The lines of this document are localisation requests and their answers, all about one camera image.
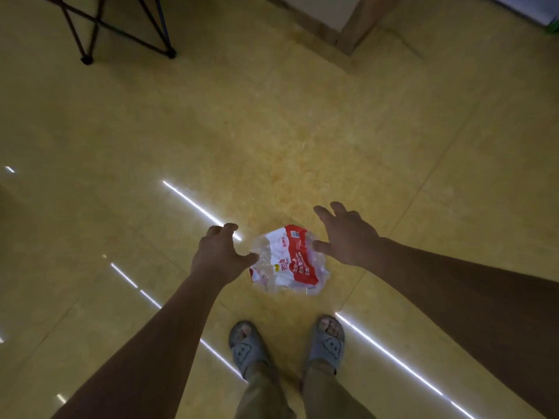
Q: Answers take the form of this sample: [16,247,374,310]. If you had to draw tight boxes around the person's left forearm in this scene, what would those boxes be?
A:
[52,273,228,419]

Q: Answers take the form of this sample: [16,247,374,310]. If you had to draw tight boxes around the wooden cabinet base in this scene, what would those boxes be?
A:
[271,0,396,56]

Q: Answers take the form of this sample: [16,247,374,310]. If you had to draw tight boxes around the grey slipper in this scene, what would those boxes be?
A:
[228,320,271,381]
[308,315,346,375]

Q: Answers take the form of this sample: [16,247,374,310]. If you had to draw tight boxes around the clear red-labelled plastic bag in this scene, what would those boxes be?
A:
[249,224,331,296]

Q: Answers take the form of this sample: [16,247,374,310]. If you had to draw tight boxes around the person's left hand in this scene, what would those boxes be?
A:
[190,223,259,286]

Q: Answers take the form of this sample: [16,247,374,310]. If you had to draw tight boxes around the black metal folding frame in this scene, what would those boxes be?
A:
[38,0,177,66]

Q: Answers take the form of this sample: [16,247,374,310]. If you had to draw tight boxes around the person's right hand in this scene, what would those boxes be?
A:
[312,201,381,268]

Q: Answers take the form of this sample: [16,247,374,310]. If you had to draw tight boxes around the grey right slipper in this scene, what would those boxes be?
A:
[308,315,346,375]

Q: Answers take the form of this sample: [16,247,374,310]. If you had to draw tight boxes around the grey left slipper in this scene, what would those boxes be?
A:
[228,320,271,381]

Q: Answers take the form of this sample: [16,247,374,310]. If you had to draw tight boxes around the khaki trousers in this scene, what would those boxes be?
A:
[234,362,377,419]

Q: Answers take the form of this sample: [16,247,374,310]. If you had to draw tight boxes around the person's right forearm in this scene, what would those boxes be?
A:
[361,237,559,419]

